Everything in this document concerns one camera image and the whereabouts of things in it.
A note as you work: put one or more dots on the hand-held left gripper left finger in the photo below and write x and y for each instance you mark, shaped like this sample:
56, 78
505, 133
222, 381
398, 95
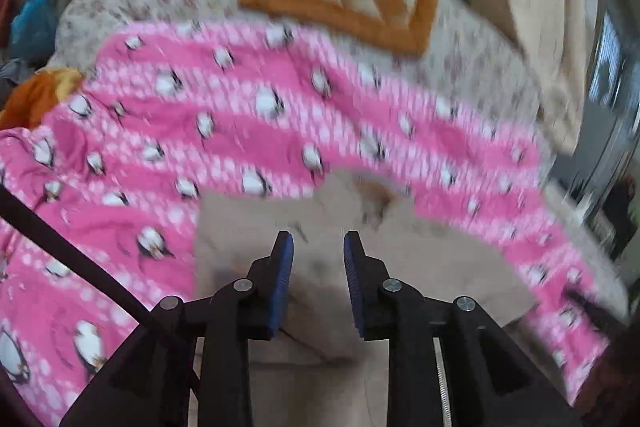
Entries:
283, 277

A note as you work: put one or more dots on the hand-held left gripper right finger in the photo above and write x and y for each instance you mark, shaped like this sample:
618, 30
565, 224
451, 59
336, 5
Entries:
352, 279

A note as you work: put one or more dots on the beige knit sweater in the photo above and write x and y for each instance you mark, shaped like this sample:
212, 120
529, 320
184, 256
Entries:
320, 217

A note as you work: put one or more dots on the pink penguin print blanket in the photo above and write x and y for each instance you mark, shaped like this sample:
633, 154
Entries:
150, 117

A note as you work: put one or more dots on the orange cloth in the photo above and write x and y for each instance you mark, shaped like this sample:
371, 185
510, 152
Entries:
37, 92

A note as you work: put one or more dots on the blue plastic bag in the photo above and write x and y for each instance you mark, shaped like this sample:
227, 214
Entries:
32, 19

